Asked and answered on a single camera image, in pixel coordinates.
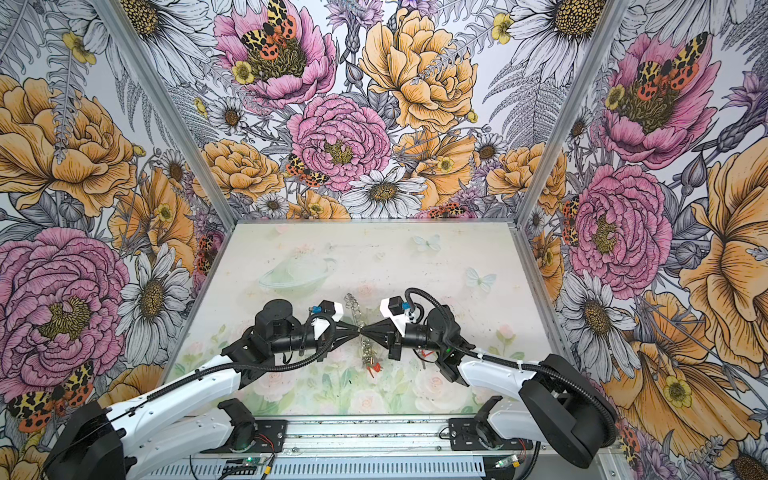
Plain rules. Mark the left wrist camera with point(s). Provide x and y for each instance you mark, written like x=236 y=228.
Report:
x=325 y=313

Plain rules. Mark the white vented cable duct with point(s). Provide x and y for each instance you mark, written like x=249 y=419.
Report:
x=446 y=467

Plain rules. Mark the metal key organizer plate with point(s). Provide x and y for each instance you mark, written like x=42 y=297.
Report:
x=367 y=347

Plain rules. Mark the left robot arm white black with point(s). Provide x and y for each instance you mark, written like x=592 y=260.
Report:
x=198 y=409

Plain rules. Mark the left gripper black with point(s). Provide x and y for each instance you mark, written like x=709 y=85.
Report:
x=328 y=341

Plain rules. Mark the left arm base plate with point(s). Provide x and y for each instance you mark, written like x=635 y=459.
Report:
x=257 y=436

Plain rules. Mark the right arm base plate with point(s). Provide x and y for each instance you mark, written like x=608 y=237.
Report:
x=467 y=434

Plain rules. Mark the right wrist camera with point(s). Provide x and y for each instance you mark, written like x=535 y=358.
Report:
x=396 y=307

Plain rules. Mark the aluminium front rail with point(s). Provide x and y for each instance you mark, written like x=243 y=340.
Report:
x=306 y=436

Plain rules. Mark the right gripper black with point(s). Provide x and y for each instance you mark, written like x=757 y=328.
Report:
x=385 y=334

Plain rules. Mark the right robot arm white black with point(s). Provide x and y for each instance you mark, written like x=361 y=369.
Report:
x=547 y=402

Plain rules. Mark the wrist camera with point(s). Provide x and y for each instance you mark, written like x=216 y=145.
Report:
x=396 y=307
x=325 y=313

